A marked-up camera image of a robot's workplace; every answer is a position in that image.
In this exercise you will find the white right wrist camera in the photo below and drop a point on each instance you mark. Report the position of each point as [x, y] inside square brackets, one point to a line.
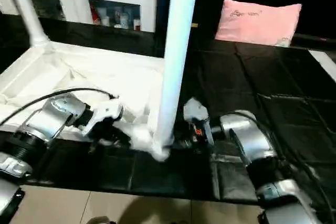
[195, 109]

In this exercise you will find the black work mat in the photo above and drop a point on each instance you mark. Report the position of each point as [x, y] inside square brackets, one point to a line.
[283, 87]

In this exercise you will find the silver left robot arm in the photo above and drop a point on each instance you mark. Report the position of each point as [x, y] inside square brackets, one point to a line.
[47, 121]

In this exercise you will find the pink pillow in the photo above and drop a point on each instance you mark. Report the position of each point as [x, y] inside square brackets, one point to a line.
[260, 22]

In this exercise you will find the white plastic table top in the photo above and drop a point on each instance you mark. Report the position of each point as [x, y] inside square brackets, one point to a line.
[94, 72]

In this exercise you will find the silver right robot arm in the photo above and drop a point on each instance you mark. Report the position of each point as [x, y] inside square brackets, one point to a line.
[252, 140]

